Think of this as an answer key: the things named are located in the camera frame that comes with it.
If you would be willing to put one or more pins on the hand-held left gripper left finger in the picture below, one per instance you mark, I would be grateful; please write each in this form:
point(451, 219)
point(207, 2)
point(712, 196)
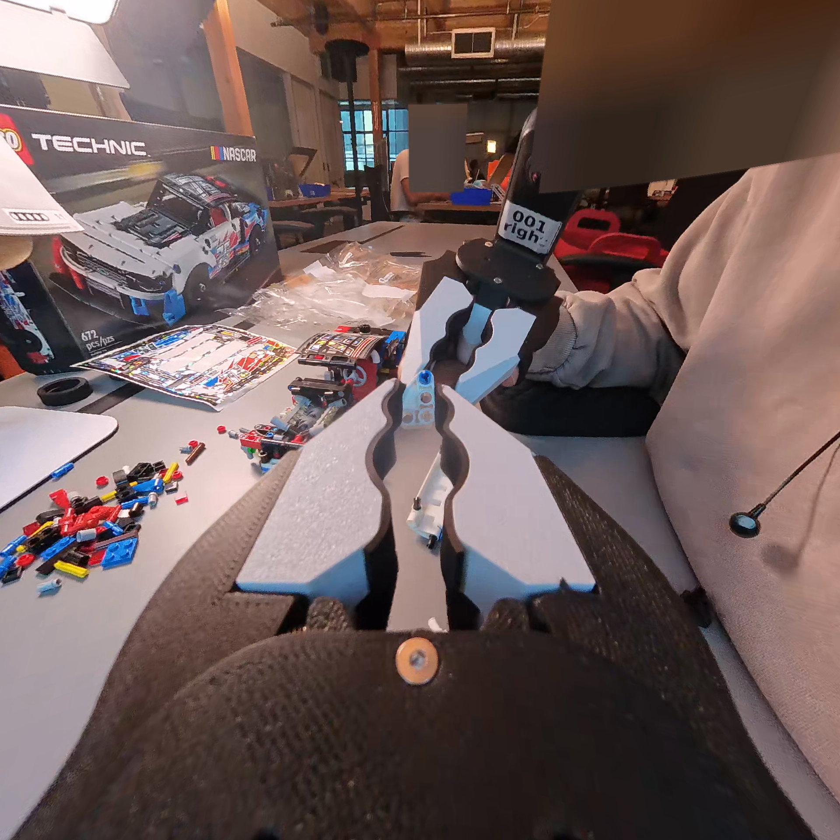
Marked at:
point(315, 518)

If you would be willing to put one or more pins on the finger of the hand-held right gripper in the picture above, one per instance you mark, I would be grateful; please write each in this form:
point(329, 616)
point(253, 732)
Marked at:
point(505, 354)
point(430, 321)

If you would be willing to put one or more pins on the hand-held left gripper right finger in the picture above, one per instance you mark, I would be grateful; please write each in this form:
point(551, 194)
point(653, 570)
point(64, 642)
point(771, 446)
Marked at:
point(518, 518)

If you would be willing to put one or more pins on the white triangular lego beam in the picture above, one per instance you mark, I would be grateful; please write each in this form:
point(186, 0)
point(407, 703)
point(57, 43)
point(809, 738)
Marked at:
point(410, 407)

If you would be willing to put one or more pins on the blue and white lego panel assembly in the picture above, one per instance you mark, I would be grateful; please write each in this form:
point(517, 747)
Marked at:
point(430, 499)

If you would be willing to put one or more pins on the person's right forearm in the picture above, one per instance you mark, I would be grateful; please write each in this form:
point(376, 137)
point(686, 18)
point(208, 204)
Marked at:
point(610, 328)

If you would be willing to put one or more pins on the partly built lego car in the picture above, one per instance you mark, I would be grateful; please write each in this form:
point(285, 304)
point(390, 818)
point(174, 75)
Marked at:
point(334, 367)

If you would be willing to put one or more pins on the dark brown lego bar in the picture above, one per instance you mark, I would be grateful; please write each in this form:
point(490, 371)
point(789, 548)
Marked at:
point(195, 453)

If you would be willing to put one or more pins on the lego sticker sheet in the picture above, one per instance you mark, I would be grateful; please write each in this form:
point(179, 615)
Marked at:
point(184, 364)

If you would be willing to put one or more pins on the pile of mixed lego pieces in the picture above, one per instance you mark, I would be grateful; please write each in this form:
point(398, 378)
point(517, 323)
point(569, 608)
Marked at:
point(79, 525)

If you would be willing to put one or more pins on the single blue lego pin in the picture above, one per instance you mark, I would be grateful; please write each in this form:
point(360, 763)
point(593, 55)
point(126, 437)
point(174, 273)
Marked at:
point(62, 470)

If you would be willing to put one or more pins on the black rubber lego tire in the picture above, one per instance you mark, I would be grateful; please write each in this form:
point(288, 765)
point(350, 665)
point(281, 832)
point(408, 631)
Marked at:
point(46, 394)

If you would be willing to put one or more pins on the lego set box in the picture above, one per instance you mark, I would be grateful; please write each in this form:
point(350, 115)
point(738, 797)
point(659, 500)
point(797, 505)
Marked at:
point(131, 236)

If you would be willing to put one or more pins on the black padded wrist rest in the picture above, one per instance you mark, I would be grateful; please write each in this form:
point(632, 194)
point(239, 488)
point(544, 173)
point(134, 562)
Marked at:
point(577, 410)

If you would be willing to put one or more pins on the crumpled clear plastic bags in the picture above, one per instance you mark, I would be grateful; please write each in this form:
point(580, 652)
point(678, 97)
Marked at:
point(328, 289)

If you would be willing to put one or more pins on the person's torso beige hoodie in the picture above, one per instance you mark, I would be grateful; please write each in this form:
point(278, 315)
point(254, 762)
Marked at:
point(754, 394)

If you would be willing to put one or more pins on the black speaker on stand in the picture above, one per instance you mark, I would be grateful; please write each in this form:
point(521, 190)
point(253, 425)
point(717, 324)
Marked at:
point(346, 62)

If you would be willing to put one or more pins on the white book stand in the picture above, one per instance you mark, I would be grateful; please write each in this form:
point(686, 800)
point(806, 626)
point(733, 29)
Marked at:
point(46, 446)

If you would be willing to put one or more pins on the wooden stand board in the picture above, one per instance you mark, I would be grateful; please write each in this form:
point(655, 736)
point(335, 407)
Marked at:
point(13, 253)

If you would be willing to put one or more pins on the studio light panel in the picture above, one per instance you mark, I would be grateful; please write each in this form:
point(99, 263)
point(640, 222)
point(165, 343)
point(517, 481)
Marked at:
point(59, 52)

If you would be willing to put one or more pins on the metal air duct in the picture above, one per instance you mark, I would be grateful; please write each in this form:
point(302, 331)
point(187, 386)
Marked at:
point(426, 52)

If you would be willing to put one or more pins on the wooden support post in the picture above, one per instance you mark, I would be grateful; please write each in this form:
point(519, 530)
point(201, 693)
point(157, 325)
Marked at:
point(226, 65)

